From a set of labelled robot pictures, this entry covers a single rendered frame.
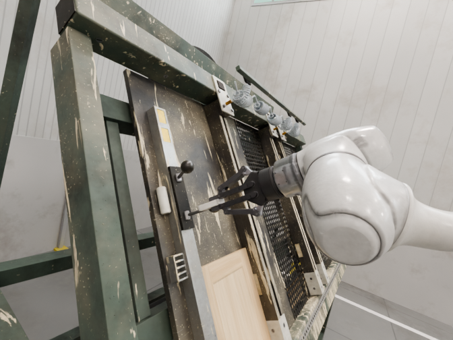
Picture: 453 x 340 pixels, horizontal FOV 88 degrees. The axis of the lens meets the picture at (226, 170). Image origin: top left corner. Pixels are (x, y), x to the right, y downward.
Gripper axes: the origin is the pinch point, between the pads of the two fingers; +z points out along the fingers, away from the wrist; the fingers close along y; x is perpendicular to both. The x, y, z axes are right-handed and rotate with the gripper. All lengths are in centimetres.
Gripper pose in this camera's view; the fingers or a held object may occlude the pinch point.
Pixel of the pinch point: (211, 204)
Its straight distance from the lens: 63.7
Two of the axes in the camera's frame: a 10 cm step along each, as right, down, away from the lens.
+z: -8.0, 3.4, 4.9
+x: 5.4, 0.6, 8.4
